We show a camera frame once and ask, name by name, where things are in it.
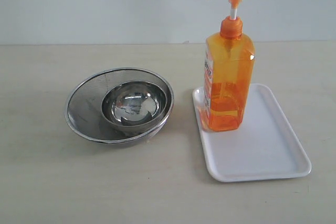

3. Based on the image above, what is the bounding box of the steel mesh strainer basket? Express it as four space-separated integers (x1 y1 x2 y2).
65 67 174 145

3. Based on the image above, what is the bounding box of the orange pump soap bottle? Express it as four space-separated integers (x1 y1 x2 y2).
202 0 255 132

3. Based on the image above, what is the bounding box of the small steel inner bowl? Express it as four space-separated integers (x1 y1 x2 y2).
101 80 168 133

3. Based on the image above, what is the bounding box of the white rectangular plastic tray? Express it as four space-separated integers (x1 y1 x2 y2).
192 83 312 183

